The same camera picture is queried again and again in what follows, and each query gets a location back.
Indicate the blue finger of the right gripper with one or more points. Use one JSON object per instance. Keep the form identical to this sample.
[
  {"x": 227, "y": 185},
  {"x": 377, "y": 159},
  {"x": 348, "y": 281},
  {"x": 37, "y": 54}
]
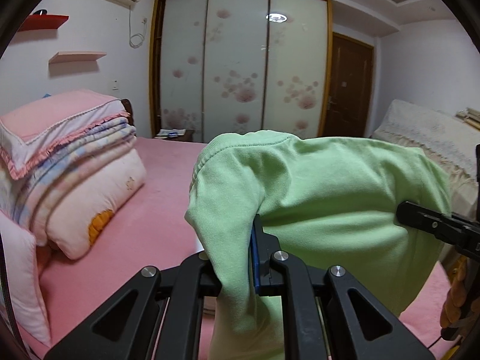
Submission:
[{"x": 416, "y": 216}]

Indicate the pink bed blanket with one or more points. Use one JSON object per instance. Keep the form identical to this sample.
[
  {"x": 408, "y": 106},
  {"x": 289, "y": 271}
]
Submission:
[{"x": 149, "y": 230}]

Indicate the dark brown wooden door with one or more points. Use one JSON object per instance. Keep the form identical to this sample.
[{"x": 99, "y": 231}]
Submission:
[{"x": 350, "y": 88}]

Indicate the small pink pillow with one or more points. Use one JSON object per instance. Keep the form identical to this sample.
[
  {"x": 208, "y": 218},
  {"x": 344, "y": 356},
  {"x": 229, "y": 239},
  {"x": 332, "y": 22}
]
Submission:
[{"x": 20, "y": 250}]

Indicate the cream lace covered furniture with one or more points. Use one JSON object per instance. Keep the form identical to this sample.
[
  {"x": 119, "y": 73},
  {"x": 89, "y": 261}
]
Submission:
[{"x": 445, "y": 140}]

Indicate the red wall shelf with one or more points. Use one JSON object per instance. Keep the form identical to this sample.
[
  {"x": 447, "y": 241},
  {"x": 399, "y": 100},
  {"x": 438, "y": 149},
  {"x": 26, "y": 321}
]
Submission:
[{"x": 43, "y": 21}]

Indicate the bedside table with items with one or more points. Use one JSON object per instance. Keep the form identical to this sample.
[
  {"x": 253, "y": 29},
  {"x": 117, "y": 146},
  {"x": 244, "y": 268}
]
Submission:
[{"x": 175, "y": 135}]

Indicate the pink wall shelf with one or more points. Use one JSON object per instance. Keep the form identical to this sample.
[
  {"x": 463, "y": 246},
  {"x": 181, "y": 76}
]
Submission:
[{"x": 76, "y": 56}]

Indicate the person's right hand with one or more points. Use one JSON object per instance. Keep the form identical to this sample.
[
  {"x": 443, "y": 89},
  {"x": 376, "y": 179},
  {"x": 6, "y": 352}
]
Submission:
[{"x": 451, "y": 309}]

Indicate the light green t-shirt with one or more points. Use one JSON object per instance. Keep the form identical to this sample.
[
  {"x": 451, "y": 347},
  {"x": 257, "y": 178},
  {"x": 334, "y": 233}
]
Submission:
[{"x": 329, "y": 201}]

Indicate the folded pink quilts pile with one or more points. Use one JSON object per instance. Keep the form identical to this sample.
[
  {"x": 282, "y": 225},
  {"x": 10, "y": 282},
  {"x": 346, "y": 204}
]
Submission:
[{"x": 68, "y": 164}]

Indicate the stack of books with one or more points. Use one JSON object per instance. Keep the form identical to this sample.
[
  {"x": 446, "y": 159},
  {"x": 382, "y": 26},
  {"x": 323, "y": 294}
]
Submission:
[{"x": 470, "y": 116}]

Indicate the floral sliding wardrobe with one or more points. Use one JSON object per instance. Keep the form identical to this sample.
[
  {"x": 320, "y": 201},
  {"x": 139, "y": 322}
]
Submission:
[{"x": 239, "y": 66}]

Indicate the dark wooden headboard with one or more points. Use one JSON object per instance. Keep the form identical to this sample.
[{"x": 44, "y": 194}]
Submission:
[{"x": 128, "y": 108}]

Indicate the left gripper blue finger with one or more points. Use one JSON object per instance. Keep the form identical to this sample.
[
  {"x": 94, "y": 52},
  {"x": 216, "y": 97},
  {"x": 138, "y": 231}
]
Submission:
[{"x": 265, "y": 280}]

